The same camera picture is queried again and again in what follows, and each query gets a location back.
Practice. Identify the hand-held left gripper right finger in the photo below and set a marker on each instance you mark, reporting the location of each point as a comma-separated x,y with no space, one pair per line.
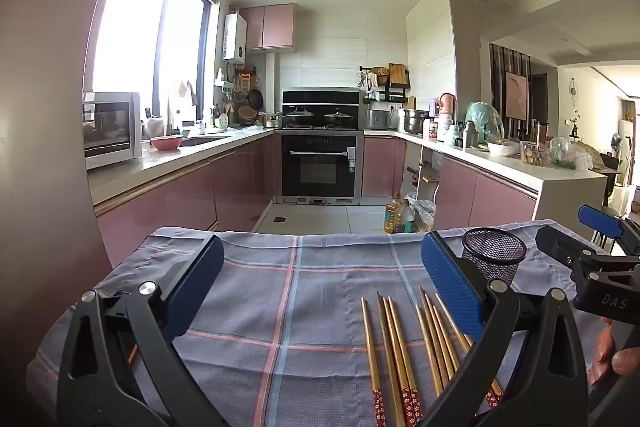
450,279

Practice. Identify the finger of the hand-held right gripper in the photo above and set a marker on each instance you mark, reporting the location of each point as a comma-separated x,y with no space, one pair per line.
602,222
557,242

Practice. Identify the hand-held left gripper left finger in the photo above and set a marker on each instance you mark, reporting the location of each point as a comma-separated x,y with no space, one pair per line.
200,282

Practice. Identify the black mesh holder cup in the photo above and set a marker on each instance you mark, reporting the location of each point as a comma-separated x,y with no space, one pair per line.
492,257

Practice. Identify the bunch of wooden chopsticks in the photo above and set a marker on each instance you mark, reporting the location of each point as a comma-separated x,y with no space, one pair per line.
395,357

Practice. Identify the person's right hand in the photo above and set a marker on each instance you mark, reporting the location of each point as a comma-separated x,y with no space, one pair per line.
602,349

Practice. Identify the clear plastic bag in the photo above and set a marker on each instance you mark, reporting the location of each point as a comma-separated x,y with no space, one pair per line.
424,212

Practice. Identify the crumpled clear plastic bags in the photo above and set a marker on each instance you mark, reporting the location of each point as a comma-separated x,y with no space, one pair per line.
570,154

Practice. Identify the pink base cabinets short run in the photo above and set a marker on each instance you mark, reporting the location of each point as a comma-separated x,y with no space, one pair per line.
490,197

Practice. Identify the pink base cabinets long run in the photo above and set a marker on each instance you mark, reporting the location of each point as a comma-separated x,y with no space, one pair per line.
175,202

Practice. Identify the glass jar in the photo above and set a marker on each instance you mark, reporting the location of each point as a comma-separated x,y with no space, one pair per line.
532,154

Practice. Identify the grey checked tablecloth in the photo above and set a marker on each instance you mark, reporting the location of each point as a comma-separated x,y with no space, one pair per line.
300,297

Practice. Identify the white bowl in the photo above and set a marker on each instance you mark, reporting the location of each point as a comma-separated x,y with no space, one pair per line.
502,149

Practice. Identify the grey bottle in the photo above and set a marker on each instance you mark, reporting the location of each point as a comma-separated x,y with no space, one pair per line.
470,136

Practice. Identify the green plastic bag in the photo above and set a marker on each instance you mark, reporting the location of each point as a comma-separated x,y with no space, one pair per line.
482,122

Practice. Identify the pink bowl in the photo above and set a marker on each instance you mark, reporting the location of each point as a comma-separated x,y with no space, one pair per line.
166,143

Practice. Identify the steel stock pot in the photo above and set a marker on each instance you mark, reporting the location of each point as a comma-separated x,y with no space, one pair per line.
416,122

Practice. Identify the black built-in stove oven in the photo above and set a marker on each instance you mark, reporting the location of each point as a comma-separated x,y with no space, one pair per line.
320,167

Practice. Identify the white countertop oven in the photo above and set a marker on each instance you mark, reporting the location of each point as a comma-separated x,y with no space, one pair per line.
112,129

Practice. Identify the pink thermos jug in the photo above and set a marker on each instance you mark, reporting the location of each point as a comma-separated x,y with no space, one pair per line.
447,103

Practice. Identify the small steel kettle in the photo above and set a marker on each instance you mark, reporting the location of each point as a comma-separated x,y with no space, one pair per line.
272,121

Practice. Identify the hanging black frying pan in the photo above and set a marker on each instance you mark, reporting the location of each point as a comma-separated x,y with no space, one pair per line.
256,99

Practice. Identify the black lidded wok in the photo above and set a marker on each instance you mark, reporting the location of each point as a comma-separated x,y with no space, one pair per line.
339,117
299,116

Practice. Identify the wooden cutting board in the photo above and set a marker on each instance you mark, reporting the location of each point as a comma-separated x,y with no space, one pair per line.
398,74

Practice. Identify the kitchen window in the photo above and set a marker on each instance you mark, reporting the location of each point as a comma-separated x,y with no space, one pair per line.
145,32

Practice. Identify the wall clock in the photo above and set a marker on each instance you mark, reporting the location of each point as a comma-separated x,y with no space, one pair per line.
574,88

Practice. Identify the wall picture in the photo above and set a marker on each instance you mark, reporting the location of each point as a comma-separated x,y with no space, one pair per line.
516,96

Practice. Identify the black wall rack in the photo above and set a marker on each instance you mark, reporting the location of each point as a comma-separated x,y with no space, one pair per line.
387,92

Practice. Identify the white wall water heater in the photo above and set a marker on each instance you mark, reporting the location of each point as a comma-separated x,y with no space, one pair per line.
235,37

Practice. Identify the pink wall cabinet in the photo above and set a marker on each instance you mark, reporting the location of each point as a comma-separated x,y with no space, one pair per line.
267,27

